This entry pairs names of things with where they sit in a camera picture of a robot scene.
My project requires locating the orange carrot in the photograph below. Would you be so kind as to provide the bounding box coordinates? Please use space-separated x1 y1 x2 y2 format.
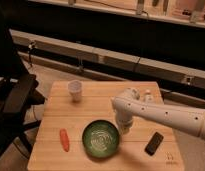
60 129 70 152

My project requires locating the black smartphone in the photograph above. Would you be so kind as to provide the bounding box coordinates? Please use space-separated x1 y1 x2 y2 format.
145 132 164 156

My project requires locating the white plastic bottle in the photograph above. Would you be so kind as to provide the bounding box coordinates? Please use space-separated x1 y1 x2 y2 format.
144 89 154 103

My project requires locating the green ceramic bowl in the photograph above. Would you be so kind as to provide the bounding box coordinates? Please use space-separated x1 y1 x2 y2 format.
82 120 120 158

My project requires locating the grey baseboard rail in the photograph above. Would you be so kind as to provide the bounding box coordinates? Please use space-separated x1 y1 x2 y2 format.
11 30 205 89

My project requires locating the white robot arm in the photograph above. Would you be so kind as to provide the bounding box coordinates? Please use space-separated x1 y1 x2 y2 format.
111 88 205 140

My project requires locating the black office chair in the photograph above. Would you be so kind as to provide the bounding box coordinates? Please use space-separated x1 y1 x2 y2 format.
0 9 45 157

